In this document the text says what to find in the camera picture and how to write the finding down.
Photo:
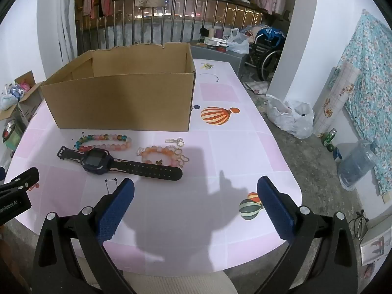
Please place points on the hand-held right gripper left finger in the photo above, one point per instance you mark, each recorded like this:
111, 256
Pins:
118, 208

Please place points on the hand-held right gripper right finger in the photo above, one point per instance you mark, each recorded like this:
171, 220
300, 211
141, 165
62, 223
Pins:
275, 208

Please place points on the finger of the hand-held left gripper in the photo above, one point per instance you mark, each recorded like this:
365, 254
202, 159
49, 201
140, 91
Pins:
21, 179

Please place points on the black smartwatch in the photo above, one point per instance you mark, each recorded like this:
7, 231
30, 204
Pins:
95, 157

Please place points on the gold butterfly charm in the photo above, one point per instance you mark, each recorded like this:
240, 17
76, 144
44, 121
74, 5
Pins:
183, 159

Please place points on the brown cardboard box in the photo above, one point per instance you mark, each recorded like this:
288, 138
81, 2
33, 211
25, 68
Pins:
122, 98

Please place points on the green round tin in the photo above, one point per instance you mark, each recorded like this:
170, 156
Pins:
12, 137

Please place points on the small open cardboard box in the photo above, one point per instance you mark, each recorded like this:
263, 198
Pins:
29, 104

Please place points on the pink balloon print tablecloth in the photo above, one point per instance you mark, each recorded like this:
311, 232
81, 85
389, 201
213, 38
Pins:
214, 159

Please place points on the blue white packet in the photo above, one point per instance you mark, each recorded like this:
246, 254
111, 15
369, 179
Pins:
337, 155

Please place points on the clear water jug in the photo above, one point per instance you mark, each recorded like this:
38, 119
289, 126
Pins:
355, 165

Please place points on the large crumpled white plastic bag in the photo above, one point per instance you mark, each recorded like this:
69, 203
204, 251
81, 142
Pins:
288, 116

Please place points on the white printed box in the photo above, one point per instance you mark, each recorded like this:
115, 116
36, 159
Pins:
375, 245

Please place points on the patterned floor rag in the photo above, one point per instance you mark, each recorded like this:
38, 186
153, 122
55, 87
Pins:
255, 87

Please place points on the floral paper roll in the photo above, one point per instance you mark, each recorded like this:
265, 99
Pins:
337, 98

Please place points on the wheelchair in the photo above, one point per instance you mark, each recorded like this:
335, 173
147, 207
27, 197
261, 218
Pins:
269, 58

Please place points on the grey cabinet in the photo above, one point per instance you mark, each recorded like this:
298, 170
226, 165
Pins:
235, 59

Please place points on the floral blue cloth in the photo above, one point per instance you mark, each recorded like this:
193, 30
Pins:
370, 82

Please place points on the small white plastic bag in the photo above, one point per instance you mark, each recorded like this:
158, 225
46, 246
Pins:
239, 44

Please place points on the red round tin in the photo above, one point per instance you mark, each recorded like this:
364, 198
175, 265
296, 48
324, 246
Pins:
221, 49

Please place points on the white curtain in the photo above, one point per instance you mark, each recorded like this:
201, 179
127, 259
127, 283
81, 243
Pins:
67, 15

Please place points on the flat white box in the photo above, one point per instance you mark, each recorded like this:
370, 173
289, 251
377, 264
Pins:
214, 40

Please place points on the small black object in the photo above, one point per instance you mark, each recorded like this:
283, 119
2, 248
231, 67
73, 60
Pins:
204, 32

